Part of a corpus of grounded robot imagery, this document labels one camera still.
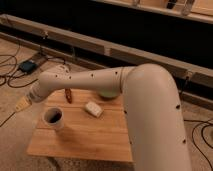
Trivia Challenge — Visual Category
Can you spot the white rectangular block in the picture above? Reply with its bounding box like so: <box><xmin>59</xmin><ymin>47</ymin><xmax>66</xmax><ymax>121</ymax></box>
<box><xmin>85</xmin><ymin>101</ymin><xmax>103</xmax><ymax>117</ymax></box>

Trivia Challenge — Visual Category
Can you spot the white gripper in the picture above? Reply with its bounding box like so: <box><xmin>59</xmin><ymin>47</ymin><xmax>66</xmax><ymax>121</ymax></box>
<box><xmin>15</xmin><ymin>82</ymin><xmax>44</xmax><ymax>112</ymax></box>

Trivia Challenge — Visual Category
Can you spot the green ceramic bowl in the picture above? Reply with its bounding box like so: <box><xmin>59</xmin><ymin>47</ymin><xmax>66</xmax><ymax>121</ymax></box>
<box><xmin>98</xmin><ymin>91</ymin><xmax>119</xmax><ymax>99</ymax></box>

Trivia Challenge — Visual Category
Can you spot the wooden table board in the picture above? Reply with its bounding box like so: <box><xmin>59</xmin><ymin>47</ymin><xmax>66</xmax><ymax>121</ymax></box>
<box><xmin>27</xmin><ymin>90</ymin><xmax>132</xmax><ymax>162</ymax></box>

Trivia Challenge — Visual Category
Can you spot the black power adapter box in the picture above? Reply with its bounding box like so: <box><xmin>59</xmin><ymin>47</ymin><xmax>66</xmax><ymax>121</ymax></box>
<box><xmin>18</xmin><ymin>60</ymin><xmax>37</xmax><ymax>73</ymax></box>

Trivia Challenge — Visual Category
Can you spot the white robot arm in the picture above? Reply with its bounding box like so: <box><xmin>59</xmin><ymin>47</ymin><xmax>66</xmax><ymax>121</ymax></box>
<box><xmin>15</xmin><ymin>63</ymin><xmax>192</xmax><ymax>171</ymax></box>

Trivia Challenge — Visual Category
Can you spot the black floor cable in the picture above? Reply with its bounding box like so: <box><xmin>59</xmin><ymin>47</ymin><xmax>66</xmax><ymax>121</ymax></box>
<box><xmin>181</xmin><ymin>76</ymin><xmax>213</xmax><ymax>164</ymax></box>
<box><xmin>0</xmin><ymin>54</ymin><xmax>68</xmax><ymax>129</ymax></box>

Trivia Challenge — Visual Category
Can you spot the black floor cable right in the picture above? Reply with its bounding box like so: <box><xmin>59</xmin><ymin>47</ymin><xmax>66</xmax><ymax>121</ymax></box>
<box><xmin>181</xmin><ymin>76</ymin><xmax>213</xmax><ymax>164</ymax></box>

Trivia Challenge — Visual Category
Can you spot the black floor cable left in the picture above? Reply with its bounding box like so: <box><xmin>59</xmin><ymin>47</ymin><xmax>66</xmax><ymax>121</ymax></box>
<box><xmin>0</xmin><ymin>54</ymin><xmax>68</xmax><ymax>129</ymax></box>

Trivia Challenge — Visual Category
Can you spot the brown red oblong object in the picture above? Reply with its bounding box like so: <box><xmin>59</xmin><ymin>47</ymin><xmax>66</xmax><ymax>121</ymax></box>
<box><xmin>65</xmin><ymin>89</ymin><xmax>72</xmax><ymax>104</ymax></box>

